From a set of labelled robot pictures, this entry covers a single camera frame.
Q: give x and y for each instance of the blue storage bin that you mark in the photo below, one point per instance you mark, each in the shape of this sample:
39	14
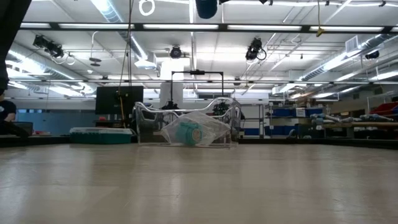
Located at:
281	112
314	111

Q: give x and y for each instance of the clear plastic tray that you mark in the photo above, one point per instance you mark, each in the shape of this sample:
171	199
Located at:
140	124

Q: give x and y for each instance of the black monitor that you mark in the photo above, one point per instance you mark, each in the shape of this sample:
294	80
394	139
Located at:
118	99

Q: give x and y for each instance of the person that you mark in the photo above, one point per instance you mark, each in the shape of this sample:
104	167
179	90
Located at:
6	115

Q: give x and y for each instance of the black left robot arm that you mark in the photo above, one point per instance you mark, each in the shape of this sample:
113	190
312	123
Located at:
12	31

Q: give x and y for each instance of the green bandage roll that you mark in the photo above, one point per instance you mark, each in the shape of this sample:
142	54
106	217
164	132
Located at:
188	133

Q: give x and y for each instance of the clear plastic bag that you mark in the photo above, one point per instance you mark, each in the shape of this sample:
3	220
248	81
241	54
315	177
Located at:
214	127

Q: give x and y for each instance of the blue bandage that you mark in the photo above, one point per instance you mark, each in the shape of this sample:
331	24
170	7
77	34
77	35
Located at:
206	7

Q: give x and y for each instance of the wooden workbench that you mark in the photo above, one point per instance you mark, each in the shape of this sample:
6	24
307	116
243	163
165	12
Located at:
357	125

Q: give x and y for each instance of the red storage bin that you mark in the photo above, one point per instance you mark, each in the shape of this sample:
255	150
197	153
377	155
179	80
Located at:
385	109

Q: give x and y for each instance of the black ceiling camera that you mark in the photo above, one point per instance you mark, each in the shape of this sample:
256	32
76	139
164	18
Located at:
49	46
176	52
253	49
372	54

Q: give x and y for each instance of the green first aid kit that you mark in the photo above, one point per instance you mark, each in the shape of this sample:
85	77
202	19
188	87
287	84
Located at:
99	135

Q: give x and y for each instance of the LED light bar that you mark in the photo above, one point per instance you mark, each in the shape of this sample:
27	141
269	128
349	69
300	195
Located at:
138	26

